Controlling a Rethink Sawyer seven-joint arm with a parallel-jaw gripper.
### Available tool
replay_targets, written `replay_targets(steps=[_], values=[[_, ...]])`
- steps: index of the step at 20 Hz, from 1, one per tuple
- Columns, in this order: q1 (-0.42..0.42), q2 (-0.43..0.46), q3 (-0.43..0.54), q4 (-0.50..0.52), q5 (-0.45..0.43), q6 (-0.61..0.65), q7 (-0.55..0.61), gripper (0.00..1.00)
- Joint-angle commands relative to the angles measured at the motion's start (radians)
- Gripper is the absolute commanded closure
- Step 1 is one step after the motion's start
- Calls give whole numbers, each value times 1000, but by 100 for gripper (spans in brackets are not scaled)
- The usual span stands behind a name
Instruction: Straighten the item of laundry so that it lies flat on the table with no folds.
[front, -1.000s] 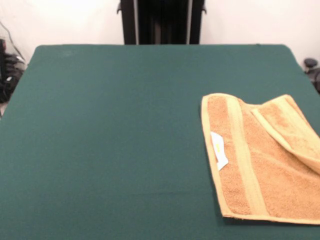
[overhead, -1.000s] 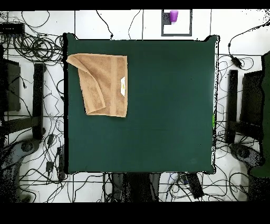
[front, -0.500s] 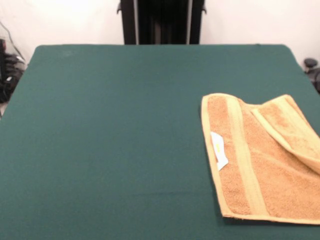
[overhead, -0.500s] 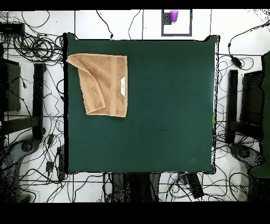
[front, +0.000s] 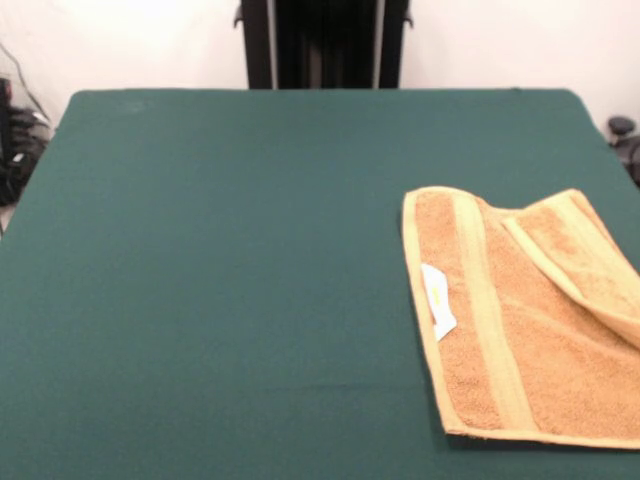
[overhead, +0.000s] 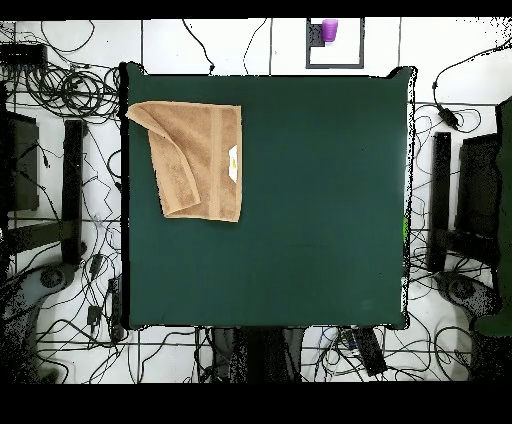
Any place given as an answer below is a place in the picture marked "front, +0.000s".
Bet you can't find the tan terry towel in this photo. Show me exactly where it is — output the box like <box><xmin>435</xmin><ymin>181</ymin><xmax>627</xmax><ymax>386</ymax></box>
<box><xmin>401</xmin><ymin>186</ymin><xmax>640</xmax><ymax>450</ymax></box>

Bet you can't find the dark green table cloth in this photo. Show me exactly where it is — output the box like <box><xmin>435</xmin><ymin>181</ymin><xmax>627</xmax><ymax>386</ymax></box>
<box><xmin>0</xmin><ymin>87</ymin><xmax>640</xmax><ymax>480</ymax></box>

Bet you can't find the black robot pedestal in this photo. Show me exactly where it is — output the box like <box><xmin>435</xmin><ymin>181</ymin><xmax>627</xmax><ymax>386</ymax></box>
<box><xmin>232</xmin><ymin>0</ymin><xmax>416</xmax><ymax>91</ymax></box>

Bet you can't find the dark pedestal foot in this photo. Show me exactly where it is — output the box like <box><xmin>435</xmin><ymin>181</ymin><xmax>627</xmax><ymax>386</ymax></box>
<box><xmin>607</xmin><ymin>115</ymin><xmax>640</xmax><ymax>189</ymax></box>
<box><xmin>7</xmin><ymin>104</ymin><xmax>54</xmax><ymax>201</ymax></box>

